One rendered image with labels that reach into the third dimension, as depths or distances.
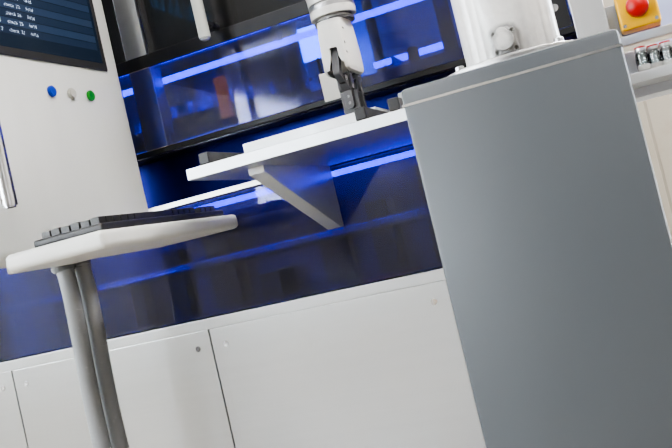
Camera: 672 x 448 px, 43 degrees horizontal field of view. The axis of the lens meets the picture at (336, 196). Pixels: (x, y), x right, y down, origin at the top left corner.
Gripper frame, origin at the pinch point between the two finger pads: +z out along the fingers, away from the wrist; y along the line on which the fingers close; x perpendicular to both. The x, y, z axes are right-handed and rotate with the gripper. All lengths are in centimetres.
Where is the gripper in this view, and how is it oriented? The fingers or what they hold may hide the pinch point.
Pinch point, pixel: (354, 102)
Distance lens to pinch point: 156.6
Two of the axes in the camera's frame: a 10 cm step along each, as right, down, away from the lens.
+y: -3.3, 0.3, -9.4
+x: 9.2, -2.3, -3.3
